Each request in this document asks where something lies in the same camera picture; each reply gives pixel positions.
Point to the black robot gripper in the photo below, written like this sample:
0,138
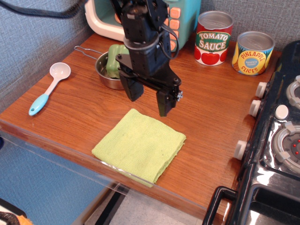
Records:
148,64

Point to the green towel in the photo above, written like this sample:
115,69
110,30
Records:
139,147

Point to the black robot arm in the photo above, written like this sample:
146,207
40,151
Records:
143,20

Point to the white stove knob middle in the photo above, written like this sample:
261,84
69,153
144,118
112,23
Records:
254,108

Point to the white stove knob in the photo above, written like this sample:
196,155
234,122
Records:
240,149
254,108
261,88

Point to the small steel pan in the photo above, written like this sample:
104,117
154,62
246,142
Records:
100,67

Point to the green toy bell pepper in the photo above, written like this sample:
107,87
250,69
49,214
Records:
112,64

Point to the tomato sauce can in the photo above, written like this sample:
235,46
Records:
213,34

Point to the toy microwave teal and white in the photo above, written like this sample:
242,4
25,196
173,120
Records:
182,19

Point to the white stove knob lower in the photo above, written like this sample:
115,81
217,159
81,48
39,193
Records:
240,149

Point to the pineapple slices can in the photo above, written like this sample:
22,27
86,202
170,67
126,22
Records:
252,52

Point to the white stove knob upper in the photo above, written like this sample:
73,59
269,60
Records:
261,88

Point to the black toy stove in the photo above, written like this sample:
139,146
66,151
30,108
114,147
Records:
268,191

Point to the orange fuzzy object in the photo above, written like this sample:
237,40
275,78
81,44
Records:
7,218

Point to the white spoon blue handle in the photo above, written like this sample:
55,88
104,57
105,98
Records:
58,71

